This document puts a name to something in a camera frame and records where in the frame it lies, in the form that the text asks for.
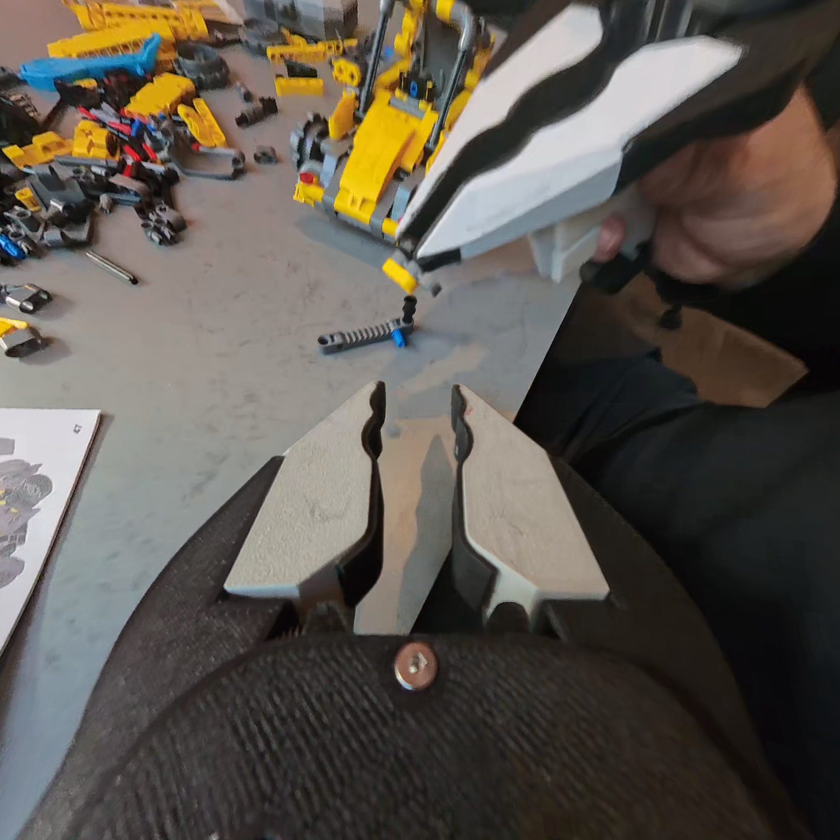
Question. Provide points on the small yellow two-hole beam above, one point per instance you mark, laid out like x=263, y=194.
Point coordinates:
x=400, y=272

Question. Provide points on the person's right forearm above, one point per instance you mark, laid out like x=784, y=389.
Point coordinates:
x=814, y=315

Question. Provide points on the grey battery box piece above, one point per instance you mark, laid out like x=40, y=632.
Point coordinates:
x=295, y=16

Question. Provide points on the building instruction booklet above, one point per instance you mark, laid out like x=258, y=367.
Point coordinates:
x=39, y=459

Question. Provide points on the grey oval connector piece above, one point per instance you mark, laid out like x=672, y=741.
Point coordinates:
x=26, y=297

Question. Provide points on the grey gear rack piece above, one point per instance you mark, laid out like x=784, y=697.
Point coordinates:
x=361, y=336

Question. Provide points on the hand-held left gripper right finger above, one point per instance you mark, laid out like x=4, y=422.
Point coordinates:
x=525, y=525

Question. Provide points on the person's right hand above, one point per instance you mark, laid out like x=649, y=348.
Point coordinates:
x=735, y=203

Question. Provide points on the pile of building pieces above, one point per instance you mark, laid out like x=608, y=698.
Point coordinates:
x=98, y=144

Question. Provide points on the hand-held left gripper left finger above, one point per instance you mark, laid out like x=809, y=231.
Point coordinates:
x=308, y=518

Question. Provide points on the yellow toy vehicle model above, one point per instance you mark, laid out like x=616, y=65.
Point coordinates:
x=374, y=151

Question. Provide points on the yellow grey connector piece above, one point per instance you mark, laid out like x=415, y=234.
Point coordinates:
x=23, y=338

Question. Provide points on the black axle rod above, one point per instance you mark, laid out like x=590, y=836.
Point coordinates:
x=111, y=268

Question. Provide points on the person's black clothing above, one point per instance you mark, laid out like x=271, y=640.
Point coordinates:
x=722, y=525

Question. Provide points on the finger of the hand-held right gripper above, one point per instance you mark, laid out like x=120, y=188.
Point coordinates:
x=571, y=157
x=499, y=92

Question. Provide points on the grey desk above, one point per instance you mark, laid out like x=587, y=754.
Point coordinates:
x=229, y=367

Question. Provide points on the small black connector assembly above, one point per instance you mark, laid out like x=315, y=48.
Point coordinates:
x=433, y=287

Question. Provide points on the blue curved panel piece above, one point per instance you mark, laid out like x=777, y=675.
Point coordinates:
x=79, y=69

